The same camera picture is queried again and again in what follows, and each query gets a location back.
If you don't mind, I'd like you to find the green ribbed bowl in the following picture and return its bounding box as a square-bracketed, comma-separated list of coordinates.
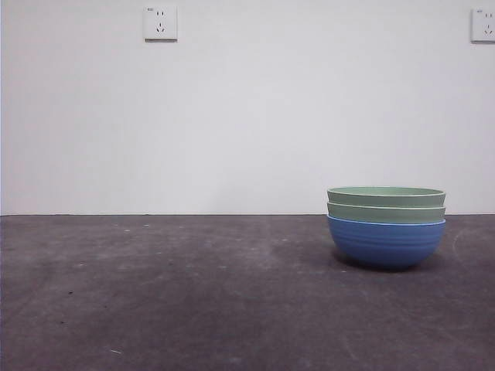
[326, 186, 447, 208]
[326, 201, 447, 225]

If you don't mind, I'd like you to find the blue ribbed bowl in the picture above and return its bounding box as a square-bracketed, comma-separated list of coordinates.
[326, 214, 447, 271]

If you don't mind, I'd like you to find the white wall socket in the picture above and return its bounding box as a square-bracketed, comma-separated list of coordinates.
[470, 8, 495, 44]
[144, 5, 179, 43]

